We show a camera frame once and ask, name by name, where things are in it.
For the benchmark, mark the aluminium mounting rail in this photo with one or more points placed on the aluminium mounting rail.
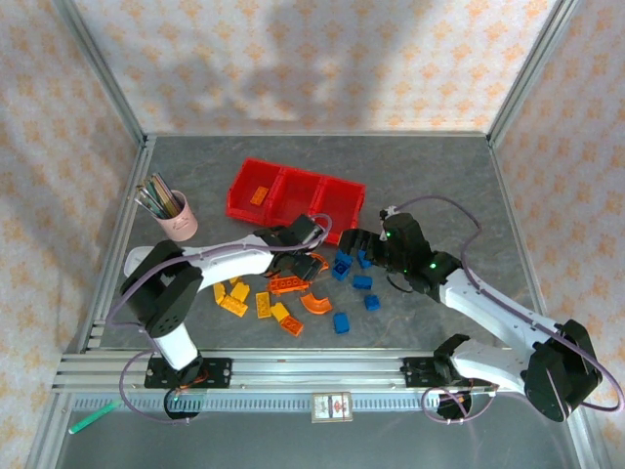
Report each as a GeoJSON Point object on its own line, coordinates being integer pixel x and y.
{"type": "Point", "coordinates": [312, 373]}

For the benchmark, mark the orange curved lego piece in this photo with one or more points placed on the orange curved lego piece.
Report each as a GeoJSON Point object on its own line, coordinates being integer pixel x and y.
{"type": "Point", "coordinates": [316, 304]}
{"type": "Point", "coordinates": [326, 261]}

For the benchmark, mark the blue lego brick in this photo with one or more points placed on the blue lego brick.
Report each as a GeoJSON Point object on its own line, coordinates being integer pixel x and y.
{"type": "Point", "coordinates": [341, 272]}
{"type": "Point", "coordinates": [344, 256]}
{"type": "Point", "coordinates": [372, 303]}
{"type": "Point", "coordinates": [363, 259]}
{"type": "Point", "coordinates": [362, 282]}
{"type": "Point", "coordinates": [342, 323]}

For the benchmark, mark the pink cup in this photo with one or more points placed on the pink cup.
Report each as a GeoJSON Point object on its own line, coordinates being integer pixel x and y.
{"type": "Point", "coordinates": [180, 227]}

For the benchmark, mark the red white label card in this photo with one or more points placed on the red white label card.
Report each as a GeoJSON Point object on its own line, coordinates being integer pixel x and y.
{"type": "Point", "coordinates": [332, 406]}

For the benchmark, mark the coloured pencil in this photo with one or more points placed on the coloured pencil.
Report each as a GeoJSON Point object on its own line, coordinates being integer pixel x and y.
{"type": "Point", "coordinates": [146, 205]}
{"type": "Point", "coordinates": [151, 200]}
{"type": "Point", "coordinates": [158, 195]}
{"type": "Point", "coordinates": [165, 190]}

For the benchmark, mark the long orange lego brick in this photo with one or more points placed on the long orange lego brick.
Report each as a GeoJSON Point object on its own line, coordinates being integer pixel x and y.
{"type": "Point", "coordinates": [288, 285]}

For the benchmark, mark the green marker pen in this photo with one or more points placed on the green marker pen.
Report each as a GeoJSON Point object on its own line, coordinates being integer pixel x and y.
{"type": "Point", "coordinates": [95, 416]}

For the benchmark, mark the aluminium frame post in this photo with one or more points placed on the aluminium frame post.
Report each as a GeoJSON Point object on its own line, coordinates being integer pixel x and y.
{"type": "Point", "coordinates": [529, 73]}
{"type": "Point", "coordinates": [106, 73]}

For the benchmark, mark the aluminium frame side rail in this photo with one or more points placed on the aluminium frame side rail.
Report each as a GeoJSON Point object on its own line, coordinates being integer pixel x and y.
{"type": "Point", "coordinates": [116, 234]}
{"type": "Point", "coordinates": [527, 244]}

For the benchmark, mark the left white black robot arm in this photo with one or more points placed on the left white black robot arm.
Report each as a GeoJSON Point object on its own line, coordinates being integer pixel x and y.
{"type": "Point", "coordinates": [229, 261]}

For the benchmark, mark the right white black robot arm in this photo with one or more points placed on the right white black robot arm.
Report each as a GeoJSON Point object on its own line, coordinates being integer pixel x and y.
{"type": "Point", "coordinates": [488, 308]}

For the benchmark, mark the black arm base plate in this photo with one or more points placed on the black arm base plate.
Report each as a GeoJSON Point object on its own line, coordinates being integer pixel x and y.
{"type": "Point", "coordinates": [217, 373]}
{"type": "Point", "coordinates": [415, 371]}

